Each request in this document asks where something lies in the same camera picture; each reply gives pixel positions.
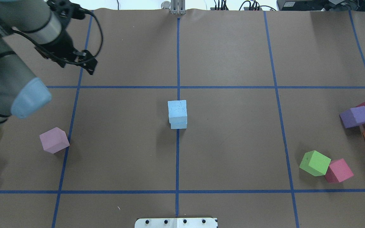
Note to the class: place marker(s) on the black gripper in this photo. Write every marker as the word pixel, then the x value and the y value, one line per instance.
pixel 62 43

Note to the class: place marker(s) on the light blue foam block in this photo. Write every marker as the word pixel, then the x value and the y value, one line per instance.
pixel 179 125

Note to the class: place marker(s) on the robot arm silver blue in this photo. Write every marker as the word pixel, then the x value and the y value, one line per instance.
pixel 44 24

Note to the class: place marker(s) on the lilac pink foam block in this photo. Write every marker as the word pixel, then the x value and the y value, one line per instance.
pixel 54 140

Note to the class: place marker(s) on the small metal cylinder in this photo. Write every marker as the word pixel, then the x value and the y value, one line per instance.
pixel 166 5

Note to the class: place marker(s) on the green foam block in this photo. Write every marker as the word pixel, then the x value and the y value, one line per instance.
pixel 315 163

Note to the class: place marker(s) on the red block beside green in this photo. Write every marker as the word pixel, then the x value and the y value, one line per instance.
pixel 338 171

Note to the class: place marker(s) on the purple block near pink tray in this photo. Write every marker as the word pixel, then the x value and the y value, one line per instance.
pixel 353 117

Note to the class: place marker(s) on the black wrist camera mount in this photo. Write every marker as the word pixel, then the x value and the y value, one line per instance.
pixel 66 9

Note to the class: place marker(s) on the aluminium frame post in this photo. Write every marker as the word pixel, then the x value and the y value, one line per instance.
pixel 177 7

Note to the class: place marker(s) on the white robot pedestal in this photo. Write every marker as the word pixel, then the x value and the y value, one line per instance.
pixel 176 223

